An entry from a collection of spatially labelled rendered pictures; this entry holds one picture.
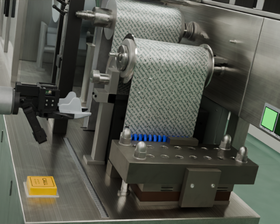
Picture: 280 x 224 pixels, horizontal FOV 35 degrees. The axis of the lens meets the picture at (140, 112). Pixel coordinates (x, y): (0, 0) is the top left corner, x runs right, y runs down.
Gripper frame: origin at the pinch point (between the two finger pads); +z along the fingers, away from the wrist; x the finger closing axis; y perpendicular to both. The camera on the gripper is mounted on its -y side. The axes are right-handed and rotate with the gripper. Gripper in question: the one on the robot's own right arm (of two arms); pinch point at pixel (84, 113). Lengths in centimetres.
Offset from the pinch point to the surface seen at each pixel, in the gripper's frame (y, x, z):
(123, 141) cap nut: -4.5, -8.6, 9.9
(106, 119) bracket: -3.8, 7.3, 9.2
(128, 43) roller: 21.1, 3.7, 10.8
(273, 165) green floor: -107, 214, 259
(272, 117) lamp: 11, -26, 44
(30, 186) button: -16.4, -12.8, -14.7
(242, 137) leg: -9, 13, 64
